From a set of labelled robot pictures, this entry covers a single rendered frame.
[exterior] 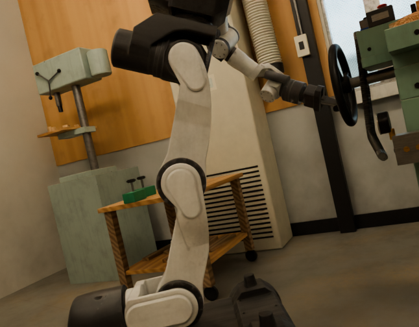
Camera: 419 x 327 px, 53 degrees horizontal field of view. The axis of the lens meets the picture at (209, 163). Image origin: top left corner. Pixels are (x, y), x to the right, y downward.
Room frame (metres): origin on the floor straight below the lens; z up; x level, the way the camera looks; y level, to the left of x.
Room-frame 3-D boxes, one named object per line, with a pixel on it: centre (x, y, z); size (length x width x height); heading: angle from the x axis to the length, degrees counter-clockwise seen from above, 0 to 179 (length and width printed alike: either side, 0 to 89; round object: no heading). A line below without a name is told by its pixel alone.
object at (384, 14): (1.40, -0.64, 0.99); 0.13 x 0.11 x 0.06; 152
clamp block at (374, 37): (1.40, -0.64, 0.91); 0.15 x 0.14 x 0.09; 152
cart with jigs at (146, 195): (2.34, 0.22, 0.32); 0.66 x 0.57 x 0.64; 154
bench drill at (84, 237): (3.04, 0.80, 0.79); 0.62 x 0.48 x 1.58; 64
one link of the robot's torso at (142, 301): (1.26, 0.22, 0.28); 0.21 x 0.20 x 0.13; 92
